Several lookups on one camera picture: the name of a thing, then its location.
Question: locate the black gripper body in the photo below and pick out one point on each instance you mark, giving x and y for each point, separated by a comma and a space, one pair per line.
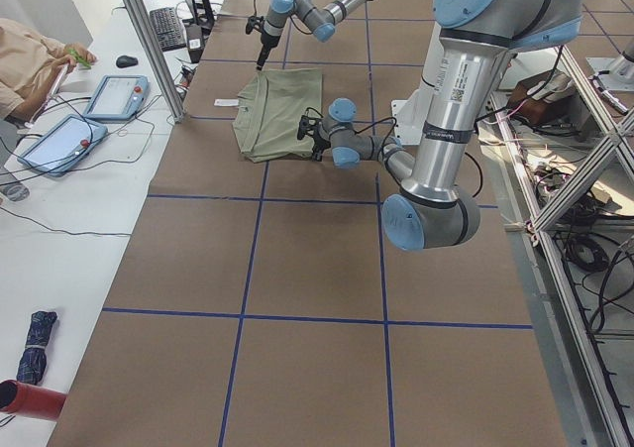
266, 43
319, 144

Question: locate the olive green long-sleeve shirt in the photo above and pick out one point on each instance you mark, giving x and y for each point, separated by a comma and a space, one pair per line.
269, 111

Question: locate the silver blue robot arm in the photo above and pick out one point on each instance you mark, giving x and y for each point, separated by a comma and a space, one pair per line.
430, 210
321, 22

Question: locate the white paper price tag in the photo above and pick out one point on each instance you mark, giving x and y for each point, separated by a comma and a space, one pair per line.
226, 102

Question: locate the black computer keyboard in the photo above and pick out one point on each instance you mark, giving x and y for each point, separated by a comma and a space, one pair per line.
167, 27

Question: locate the black computer mouse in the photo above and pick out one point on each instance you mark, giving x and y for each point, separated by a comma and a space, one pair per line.
126, 61

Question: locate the far blue teach pendant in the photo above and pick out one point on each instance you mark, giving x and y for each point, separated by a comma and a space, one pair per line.
117, 98

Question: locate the blue teach pendant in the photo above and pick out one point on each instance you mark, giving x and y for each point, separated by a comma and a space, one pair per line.
117, 98
62, 147

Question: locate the metal reacher grabber tool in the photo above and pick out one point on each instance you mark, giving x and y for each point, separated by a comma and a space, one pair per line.
60, 71

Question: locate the near blue teach pendant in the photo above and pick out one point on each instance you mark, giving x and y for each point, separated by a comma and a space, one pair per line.
62, 147

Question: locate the brown box on rack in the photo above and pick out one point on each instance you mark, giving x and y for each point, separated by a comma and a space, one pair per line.
543, 101

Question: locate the person in beige shirt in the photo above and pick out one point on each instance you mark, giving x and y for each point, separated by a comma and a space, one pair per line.
30, 64

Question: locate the folded dark blue umbrella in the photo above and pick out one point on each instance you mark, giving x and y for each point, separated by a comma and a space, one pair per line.
33, 362

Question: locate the red cylinder bottle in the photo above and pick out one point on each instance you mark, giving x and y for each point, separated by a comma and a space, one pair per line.
31, 401

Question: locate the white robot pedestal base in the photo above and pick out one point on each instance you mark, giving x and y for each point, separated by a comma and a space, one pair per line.
411, 114

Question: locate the aluminium frame post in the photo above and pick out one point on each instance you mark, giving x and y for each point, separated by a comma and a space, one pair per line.
141, 22

